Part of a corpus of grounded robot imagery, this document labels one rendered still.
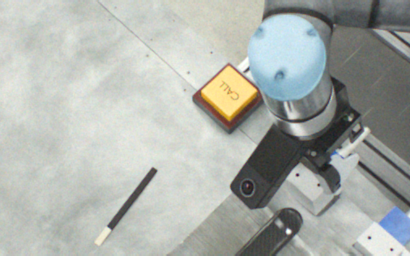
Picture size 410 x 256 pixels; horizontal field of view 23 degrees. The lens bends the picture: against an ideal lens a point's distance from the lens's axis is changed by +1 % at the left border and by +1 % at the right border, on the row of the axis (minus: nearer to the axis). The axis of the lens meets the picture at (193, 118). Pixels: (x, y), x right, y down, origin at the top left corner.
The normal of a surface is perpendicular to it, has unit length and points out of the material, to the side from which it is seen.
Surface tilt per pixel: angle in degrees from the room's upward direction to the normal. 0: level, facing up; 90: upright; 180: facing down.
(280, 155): 38
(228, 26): 0
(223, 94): 0
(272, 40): 11
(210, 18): 0
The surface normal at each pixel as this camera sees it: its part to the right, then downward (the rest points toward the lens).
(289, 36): -0.23, -0.38
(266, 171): -0.55, -0.01
